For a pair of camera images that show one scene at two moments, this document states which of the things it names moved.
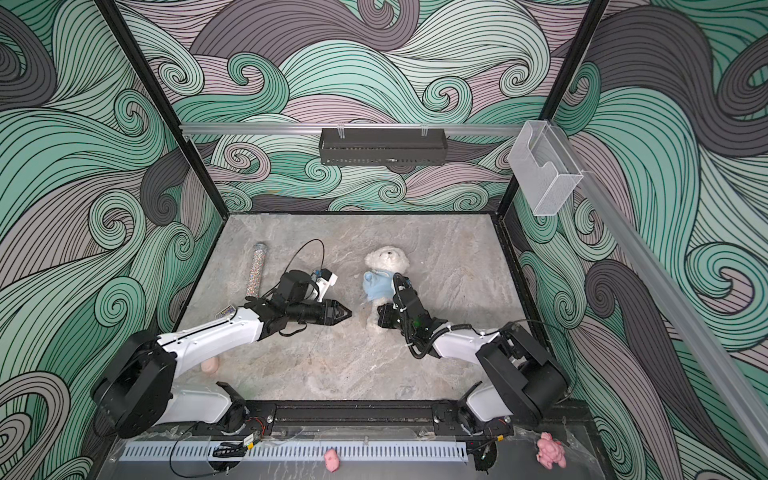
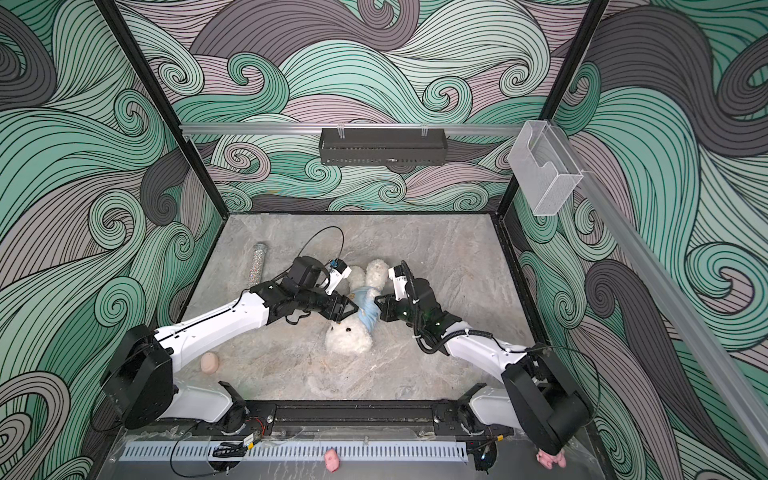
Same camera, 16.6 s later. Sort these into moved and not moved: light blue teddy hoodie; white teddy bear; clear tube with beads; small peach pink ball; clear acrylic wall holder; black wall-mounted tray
Moved: light blue teddy hoodie; white teddy bear
Not moved: clear acrylic wall holder; clear tube with beads; small peach pink ball; black wall-mounted tray
